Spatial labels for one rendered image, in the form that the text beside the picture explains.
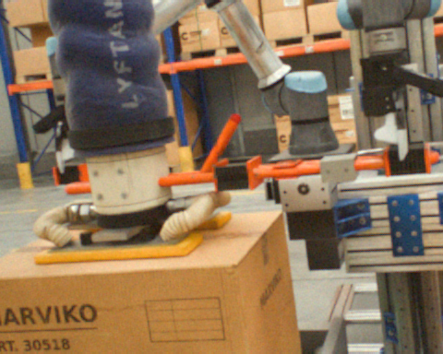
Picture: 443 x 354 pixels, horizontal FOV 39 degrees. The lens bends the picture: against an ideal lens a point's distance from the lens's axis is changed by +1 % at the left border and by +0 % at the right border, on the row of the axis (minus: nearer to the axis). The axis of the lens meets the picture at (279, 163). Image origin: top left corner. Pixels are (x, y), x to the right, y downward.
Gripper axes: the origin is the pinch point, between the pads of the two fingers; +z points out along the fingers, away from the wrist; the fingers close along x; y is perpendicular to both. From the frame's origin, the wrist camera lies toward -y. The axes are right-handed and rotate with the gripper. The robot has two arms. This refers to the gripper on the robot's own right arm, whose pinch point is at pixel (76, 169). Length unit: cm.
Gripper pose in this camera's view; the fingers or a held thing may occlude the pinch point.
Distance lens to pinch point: 177.7
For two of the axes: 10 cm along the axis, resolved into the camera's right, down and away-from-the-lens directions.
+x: 2.4, -1.7, 9.5
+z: 1.3, 9.8, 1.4
